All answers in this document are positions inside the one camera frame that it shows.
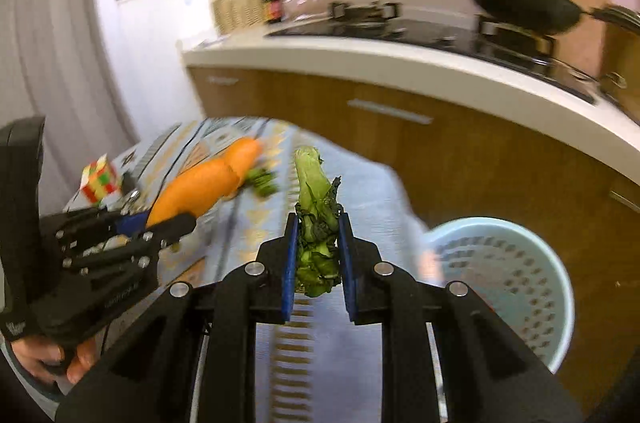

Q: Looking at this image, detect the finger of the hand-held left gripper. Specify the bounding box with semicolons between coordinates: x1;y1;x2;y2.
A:
60;213;197;275
42;209;151;238

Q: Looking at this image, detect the beige utensil holder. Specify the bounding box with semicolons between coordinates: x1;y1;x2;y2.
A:
210;0;266;34

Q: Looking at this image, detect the patterned blue tablecloth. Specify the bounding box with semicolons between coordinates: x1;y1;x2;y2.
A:
55;117;431;423

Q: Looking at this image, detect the green leafy vegetable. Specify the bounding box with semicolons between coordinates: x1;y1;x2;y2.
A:
292;146;346;297

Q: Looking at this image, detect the colourful puzzle cube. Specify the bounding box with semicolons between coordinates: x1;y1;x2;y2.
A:
79;154;122;205

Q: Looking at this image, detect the person's left hand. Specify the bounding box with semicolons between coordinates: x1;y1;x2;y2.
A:
10;335;102;385

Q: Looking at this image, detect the black wok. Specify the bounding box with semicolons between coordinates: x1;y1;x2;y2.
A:
460;0;640;38

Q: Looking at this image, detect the light blue plastic basket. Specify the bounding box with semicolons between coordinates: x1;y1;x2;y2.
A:
425;217;576;376

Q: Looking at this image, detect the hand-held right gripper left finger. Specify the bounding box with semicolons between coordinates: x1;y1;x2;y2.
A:
55;213;301;423

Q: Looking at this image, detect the brown rice cooker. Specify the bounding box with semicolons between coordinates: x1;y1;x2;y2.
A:
597;5;640;110

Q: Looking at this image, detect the orange carrot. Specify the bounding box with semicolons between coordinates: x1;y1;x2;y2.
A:
146;138;264;229

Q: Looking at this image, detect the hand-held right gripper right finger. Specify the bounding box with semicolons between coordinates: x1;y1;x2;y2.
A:
337;212;586;423

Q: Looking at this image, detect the black gas stove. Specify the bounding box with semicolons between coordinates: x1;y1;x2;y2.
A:
265;2;601;106

